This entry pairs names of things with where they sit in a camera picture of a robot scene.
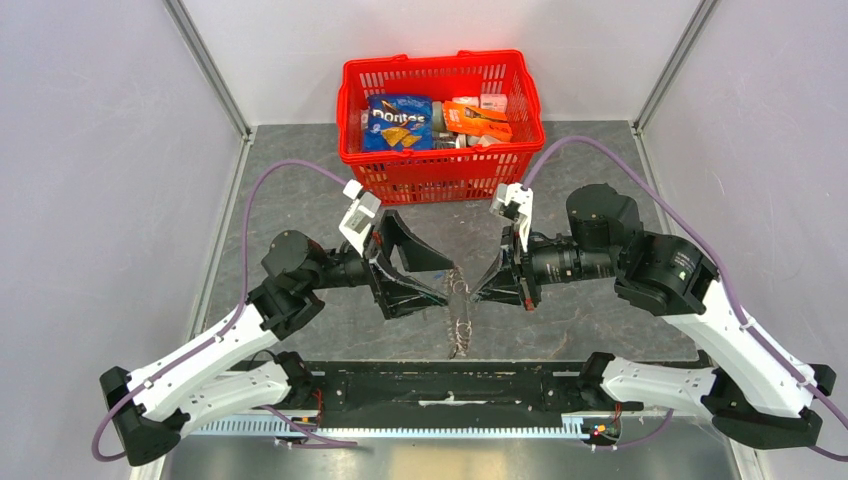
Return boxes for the purple cable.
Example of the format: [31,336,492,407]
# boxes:
[91,158,349,464]
[523,135,848,463]

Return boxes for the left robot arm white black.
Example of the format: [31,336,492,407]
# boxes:
[99,210,453,467]

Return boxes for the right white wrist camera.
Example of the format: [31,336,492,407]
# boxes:
[489,183,534,252]

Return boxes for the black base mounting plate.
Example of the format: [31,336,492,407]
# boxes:
[276,361,614,429]

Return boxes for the pink white box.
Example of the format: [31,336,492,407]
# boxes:
[479,93,508,113]

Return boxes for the metal disc with keyrings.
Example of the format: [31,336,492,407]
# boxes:
[445,267,473,360]

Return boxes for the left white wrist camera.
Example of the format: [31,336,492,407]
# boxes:
[338,180,382,256]

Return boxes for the glass jar in basket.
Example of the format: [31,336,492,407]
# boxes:
[431,101,448,134]

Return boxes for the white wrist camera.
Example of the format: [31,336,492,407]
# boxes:
[338,180,382,256]
[489,183,534,252]

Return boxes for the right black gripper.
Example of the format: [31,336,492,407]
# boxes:
[470,219,621,310]

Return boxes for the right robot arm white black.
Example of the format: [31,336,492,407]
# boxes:
[473,183,836,450]

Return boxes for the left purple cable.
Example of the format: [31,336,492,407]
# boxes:
[91,158,349,464]

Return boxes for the orange snack packet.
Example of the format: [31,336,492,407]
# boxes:
[442,101,513,142]

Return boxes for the blue Doritos chip bag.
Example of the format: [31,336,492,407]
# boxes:
[362,94,433,153]

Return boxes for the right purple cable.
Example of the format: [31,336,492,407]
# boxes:
[523,135,848,463]

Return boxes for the red plastic shopping basket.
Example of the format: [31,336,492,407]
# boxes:
[336,49,545,205]

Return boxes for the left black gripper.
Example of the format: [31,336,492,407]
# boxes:
[304,210,455,319]

